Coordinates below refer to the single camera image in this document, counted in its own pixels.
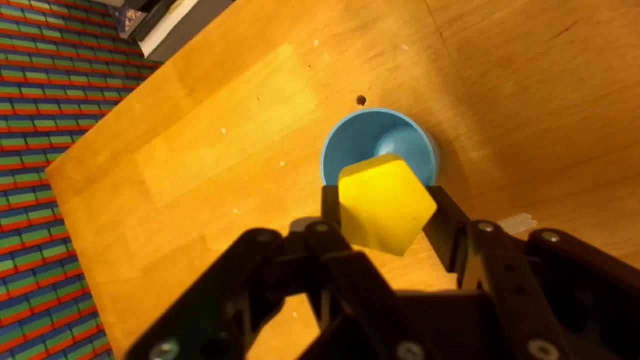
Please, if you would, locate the white backdrop frame pole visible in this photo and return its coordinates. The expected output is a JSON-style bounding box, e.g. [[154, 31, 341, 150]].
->
[[125, 0, 236, 60]]

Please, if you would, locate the colourful patterned backdrop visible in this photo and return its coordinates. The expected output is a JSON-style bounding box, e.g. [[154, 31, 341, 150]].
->
[[0, 0, 165, 360]]

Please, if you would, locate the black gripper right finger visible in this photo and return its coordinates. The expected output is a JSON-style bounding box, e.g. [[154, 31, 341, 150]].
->
[[423, 188, 640, 360]]

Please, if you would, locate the blue plastic cup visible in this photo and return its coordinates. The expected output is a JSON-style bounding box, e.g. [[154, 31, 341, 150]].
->
[[319, 109, 441, 192]]

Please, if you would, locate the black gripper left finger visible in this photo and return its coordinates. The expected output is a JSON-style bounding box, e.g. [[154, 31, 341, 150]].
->
[[123, 187, 427, 360]]

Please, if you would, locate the yellow hexagonal block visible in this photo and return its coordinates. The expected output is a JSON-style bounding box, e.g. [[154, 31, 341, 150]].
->
[[337, 154, 438, 259]]

